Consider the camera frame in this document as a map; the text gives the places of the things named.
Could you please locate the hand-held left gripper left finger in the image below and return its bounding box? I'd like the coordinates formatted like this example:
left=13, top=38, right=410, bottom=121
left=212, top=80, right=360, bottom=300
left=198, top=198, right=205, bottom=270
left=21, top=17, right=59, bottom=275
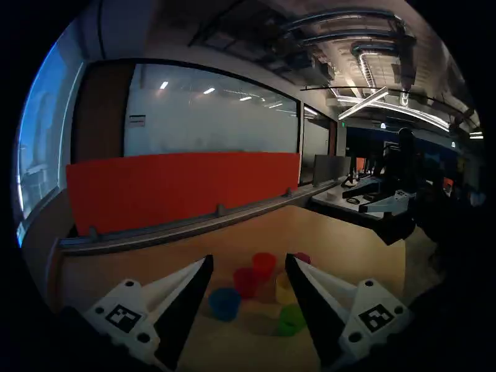
left=82, top=254, right=215, bottom=372

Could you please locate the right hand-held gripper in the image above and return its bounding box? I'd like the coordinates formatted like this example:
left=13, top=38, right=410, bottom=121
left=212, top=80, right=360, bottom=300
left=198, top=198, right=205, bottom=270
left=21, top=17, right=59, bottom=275
left=340, top=126, right=424, bottom=246

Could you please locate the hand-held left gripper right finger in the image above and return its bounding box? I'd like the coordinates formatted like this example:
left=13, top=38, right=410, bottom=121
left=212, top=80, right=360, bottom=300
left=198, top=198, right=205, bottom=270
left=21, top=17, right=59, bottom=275
left=284, top=252, right=415, bottom=368

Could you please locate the grey desk screen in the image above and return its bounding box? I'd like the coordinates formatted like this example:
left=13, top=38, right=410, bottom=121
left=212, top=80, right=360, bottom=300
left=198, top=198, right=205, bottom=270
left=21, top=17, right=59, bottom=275
left=312, top=154, right=352, bottom=188

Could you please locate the green plastic cup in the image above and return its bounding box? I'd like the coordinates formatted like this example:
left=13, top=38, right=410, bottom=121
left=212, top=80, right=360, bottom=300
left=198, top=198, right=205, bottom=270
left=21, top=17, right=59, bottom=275
left=277, top=305, right=307, bottom=337

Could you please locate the yellow plastic cup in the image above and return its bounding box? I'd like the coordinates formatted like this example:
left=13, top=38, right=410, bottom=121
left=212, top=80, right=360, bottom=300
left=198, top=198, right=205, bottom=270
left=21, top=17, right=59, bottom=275
left=275, top=272, right=297, bottom=304

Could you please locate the blue plastic cup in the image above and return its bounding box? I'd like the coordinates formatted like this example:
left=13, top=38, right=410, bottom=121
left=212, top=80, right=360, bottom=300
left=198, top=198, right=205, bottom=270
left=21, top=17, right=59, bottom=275
left=208, top=287, right=242, bottom=322

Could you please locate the orange plastic cup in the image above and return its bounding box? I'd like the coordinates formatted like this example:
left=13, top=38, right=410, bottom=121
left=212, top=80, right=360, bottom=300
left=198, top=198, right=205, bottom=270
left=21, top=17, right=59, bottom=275
left=252, top=252, right=277, bottom=281

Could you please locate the red plastic cup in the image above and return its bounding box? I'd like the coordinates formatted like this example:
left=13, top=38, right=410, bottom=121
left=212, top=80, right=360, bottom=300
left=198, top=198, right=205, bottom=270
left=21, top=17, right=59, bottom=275
left=233, top=267, right=258, bottom=299

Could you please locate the red desk screen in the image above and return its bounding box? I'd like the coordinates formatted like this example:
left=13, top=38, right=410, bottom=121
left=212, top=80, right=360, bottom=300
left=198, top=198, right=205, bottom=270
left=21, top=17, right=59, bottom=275
left=58, top=151, right=339, bottom=257

